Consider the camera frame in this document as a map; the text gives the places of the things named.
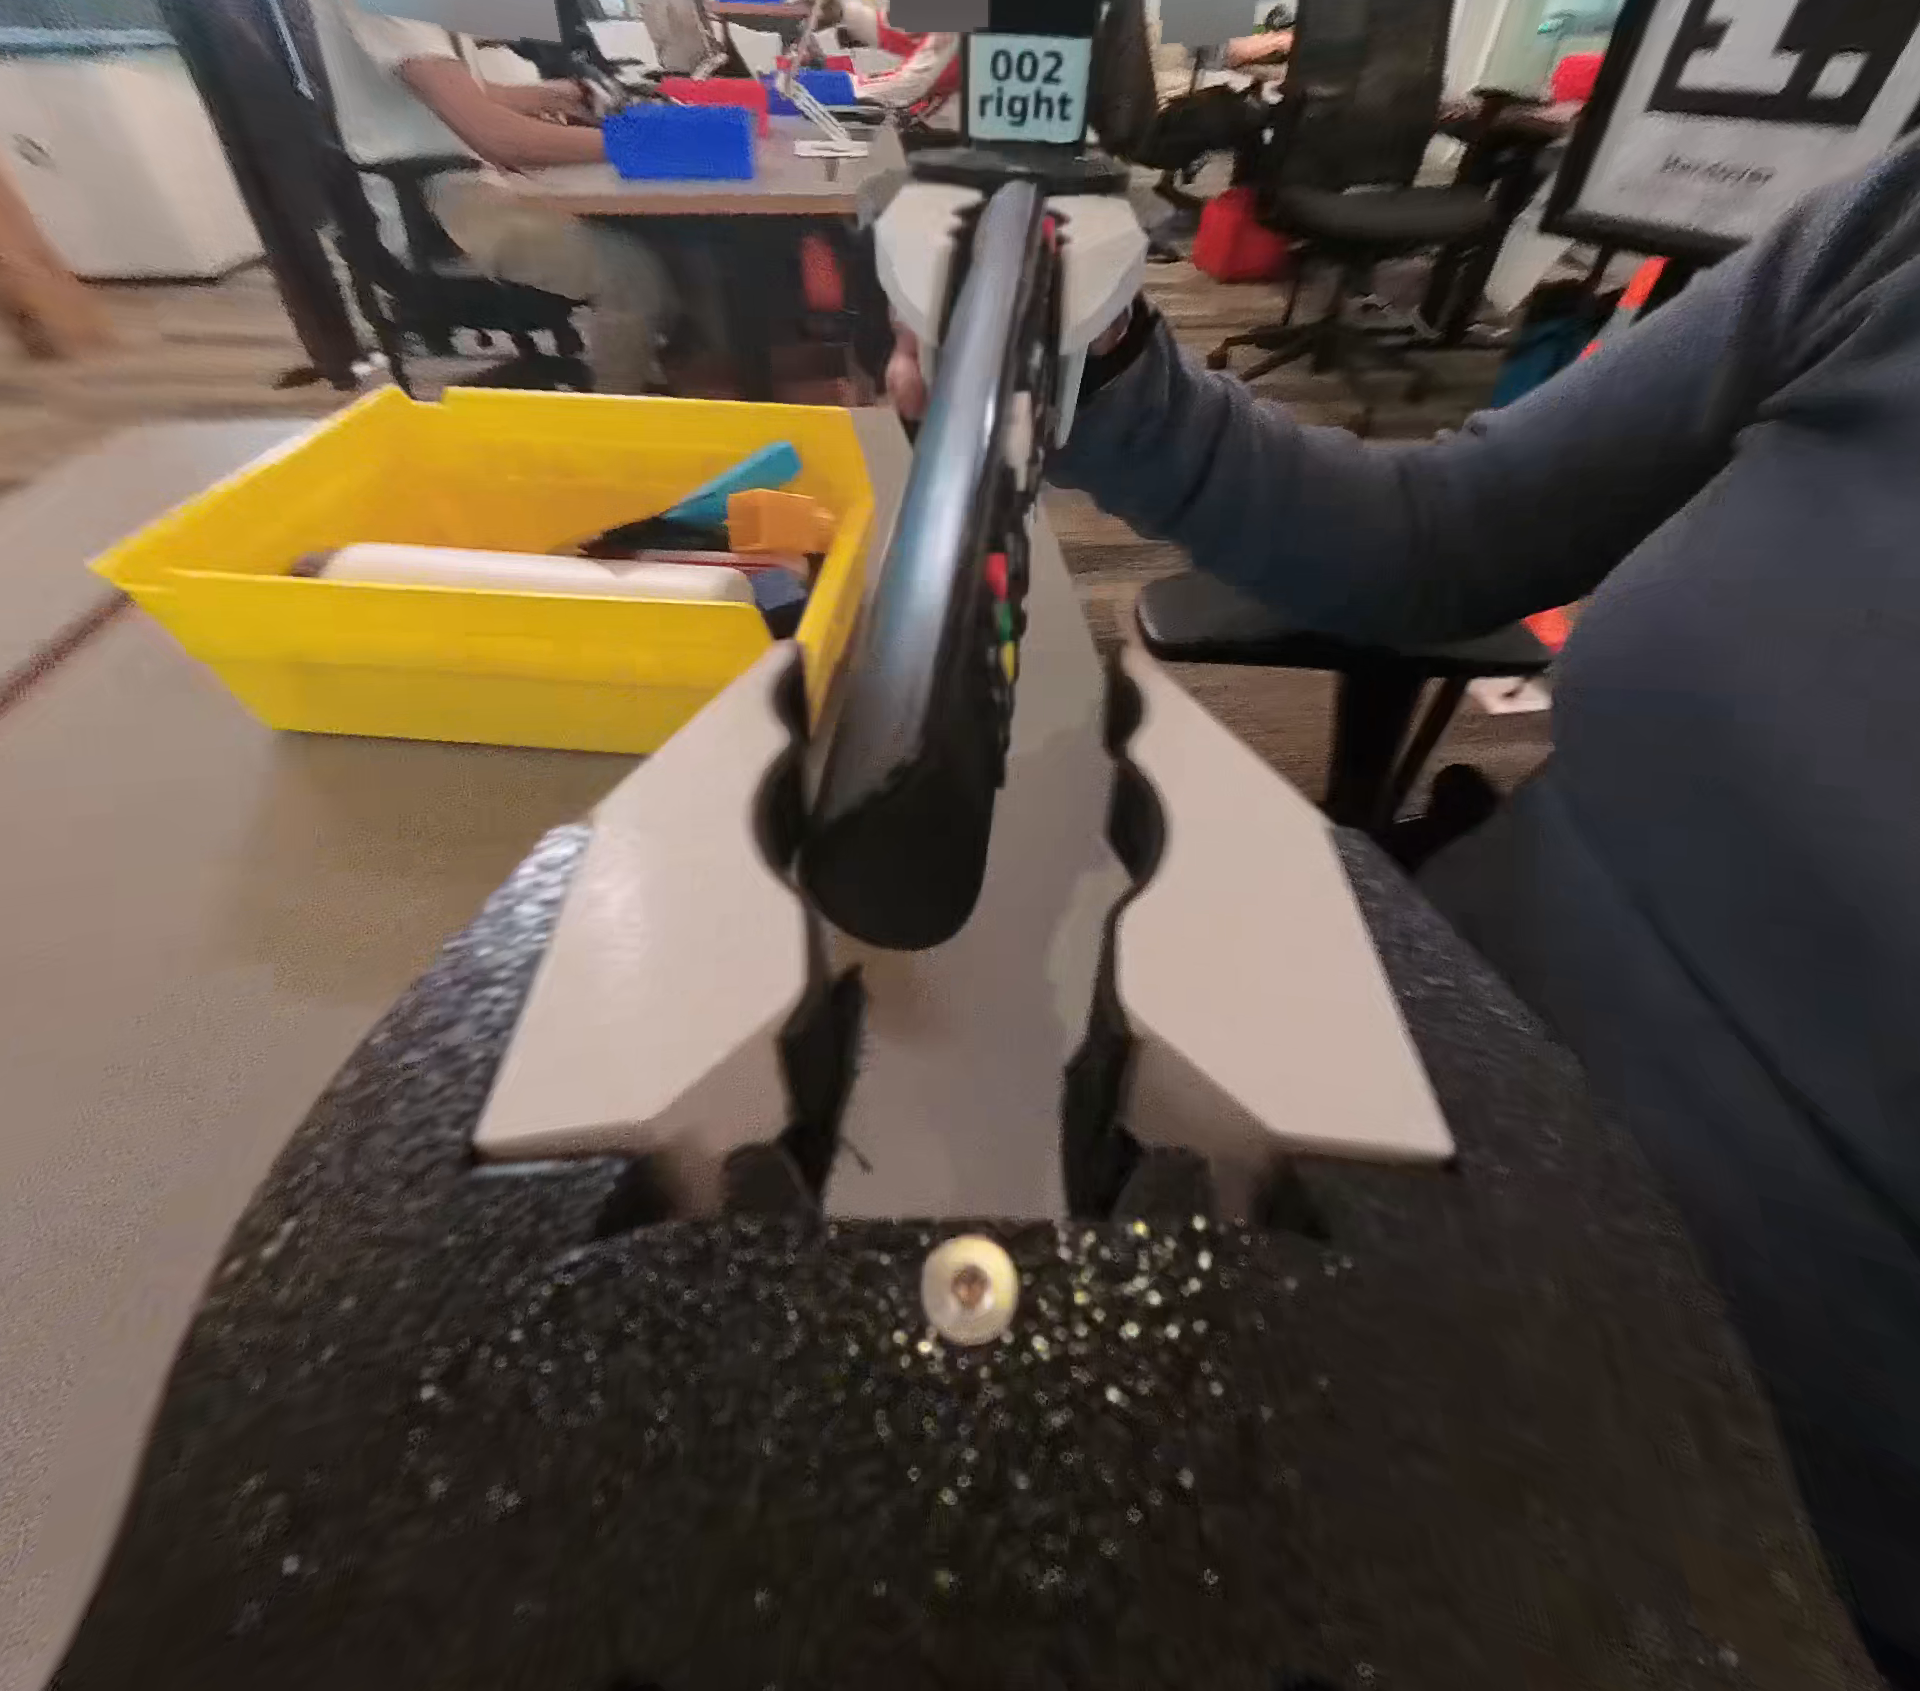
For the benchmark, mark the person's right forearm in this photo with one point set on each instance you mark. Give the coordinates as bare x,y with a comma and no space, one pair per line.
1426,505

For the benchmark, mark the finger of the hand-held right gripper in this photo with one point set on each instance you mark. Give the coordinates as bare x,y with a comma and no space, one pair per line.
923,252
1104,264

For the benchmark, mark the grey office table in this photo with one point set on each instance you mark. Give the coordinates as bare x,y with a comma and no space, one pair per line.
709,193

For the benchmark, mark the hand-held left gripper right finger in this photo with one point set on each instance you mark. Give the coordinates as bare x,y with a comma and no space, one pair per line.
1275,973

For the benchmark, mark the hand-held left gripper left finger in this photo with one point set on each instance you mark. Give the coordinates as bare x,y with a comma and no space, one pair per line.
642,973

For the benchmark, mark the yellow plastic bin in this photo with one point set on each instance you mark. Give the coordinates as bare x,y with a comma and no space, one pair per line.
451,689

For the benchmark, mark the red pen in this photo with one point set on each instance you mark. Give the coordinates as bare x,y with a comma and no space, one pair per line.
687,554

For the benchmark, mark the white roll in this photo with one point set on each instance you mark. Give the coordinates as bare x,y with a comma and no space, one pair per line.
492,570

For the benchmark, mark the teal plastic tool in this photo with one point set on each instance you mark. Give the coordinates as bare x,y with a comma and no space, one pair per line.
731,486

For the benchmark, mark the orange yellow block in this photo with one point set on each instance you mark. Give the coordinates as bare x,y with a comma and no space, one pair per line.
783,516

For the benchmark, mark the red bag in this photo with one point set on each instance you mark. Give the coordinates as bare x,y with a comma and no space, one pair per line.
1237,235

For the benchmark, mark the black mesh office chair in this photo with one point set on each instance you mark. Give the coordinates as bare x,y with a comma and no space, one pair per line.
1382,72

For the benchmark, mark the red plastic bin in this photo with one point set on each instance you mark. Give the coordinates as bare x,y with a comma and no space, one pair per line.
719,94

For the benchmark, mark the black remote control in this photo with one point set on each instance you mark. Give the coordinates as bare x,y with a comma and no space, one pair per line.
915,671

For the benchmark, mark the person's right hand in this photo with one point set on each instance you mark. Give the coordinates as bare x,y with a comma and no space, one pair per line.
904,376

